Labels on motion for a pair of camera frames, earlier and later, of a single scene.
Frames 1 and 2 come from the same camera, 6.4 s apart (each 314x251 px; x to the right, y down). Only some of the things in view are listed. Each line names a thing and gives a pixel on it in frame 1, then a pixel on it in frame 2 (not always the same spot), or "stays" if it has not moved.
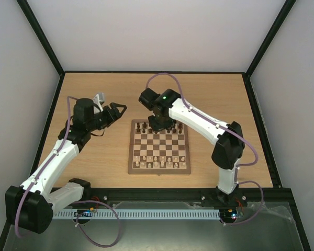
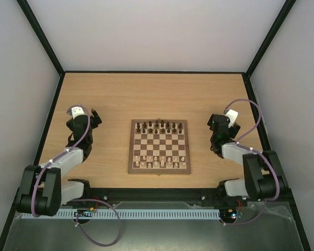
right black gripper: (160, 125) -> (234, 129)
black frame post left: (32, 19) stays
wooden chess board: (158, 152) stays
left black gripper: (116, 116) -> (95, 123)
